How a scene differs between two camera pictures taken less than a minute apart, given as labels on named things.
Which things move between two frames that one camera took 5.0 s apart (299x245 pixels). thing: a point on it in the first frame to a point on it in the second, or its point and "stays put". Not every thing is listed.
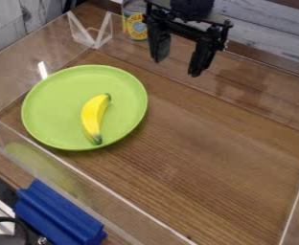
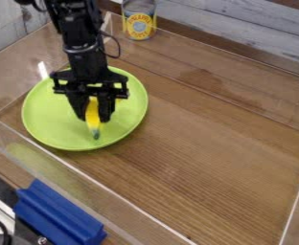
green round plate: [53, 104] stays put
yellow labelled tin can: [133, 22] stays put
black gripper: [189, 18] to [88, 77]
